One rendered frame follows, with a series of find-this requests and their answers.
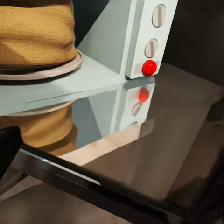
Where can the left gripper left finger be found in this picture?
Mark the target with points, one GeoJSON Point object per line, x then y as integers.
{"type": "Point", "coordinates": [11, 140]}

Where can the microwave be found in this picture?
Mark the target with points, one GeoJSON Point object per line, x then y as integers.
{"type": "Point", "coordinates": [116, 100]}

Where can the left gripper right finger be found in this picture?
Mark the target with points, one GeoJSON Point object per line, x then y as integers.
{"type": "Point", "coordinates": [217, 139]}

